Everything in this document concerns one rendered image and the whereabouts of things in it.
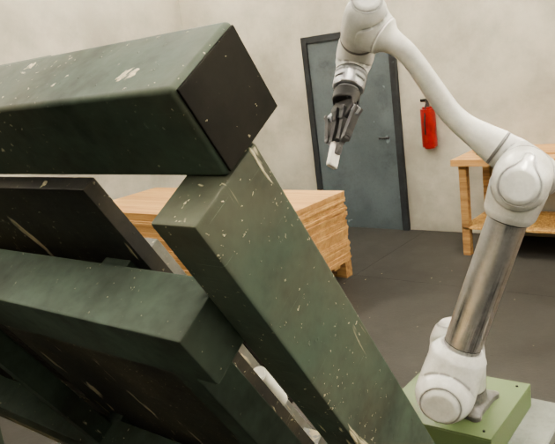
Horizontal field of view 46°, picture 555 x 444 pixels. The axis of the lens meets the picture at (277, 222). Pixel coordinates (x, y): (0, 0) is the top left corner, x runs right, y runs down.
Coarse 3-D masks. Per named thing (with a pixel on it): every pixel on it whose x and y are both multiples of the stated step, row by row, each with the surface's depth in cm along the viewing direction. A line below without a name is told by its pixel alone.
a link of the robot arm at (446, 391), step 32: (512, 160) 152; (544, 160) 154; (512, 192) 150; (544, 192) 150; (512, 224) 157; (480, 256) 164; (512, 256) 162; (480, 288) 165; (480, 320) 167; (448, 352) 172; (480, 352) 173; (416, 384) 177; (448, 384) 168; (480, 384) 174; (448, 416) 169
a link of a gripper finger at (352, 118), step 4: (352, 108) 173; (356, 108) 173; (352, 112) 173; (360, 112) 174; (348, 116) 173; (352, 116) 173; (356, 116) 173; (348, 120) 173; (352, 120) 173; (356, 120) 174; (348, 124) 172; (352, 124) 173; (344, 128) 173; (348, 128) 172; (352, 128) 173; (344, 132) 172; (348, 132) 172; (352, 132) 173; (344, 136) 172; (348, 136) 173; (348, 140) 173
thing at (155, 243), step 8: (152, 240) 85; (160, 248) 85; (160, 256) 86; (168, 256) 87; (168, 264) 87; (176, 264) 88; (176, 272) 88; (184, 272) 89; (240, 352) 99; (248, 352) 100; (248, 360) 101; (288, 400) 109; (288, 408) 109; (296, 416) 111; (304, 424) 113
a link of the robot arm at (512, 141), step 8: (512, 136) 171; (504, 144) 170; (512, 144) 170; (520, 144) 167; (528, 144) 166; (496, 152) 171; (504, 152) 170; (544, 152) 165; (496, 160) 172; (552, 160) 169; (552, 184) 167; (552, 192) 170
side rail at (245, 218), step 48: (192, 192) 60; (240, 192) 60; (192, 240) 58; (240, 240) 60; (288, 240) 66; (240, 288) 61; (288, 288) 66; (336, 288) 73; (240, 336) 70; (288, 336) 67; (336, 336) 74; (288, 384) 74; (336, 384) 74; (384, 384) 83; (336, 432) 79; (384, 432) 84
